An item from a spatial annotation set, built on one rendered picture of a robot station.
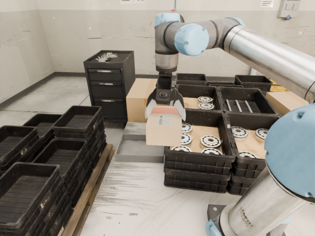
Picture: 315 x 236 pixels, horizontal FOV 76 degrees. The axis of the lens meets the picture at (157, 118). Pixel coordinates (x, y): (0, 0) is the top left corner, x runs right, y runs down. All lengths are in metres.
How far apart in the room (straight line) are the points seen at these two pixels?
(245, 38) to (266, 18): 3.92
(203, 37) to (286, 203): 0.39
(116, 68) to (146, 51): 2.06
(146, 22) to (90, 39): 1.19
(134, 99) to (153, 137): 0.75
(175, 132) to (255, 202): 0.33
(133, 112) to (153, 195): 0.67
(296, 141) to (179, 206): 0.72
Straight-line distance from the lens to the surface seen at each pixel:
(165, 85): 0.64
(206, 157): 0.88
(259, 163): 0.93
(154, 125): 0.68
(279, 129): 0.33
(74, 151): 1.87
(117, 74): 2.36
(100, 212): 0.98
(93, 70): 2.42
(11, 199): 1.51
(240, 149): 1.12
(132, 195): 1.01
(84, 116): 2.12
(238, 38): 0.57
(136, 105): 1.43
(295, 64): 0.49
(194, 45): 0.53
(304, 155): 0.32
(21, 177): 1.62
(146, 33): 4.26
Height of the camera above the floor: 1.48
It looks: 30 degrees down
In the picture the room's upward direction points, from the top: straight up
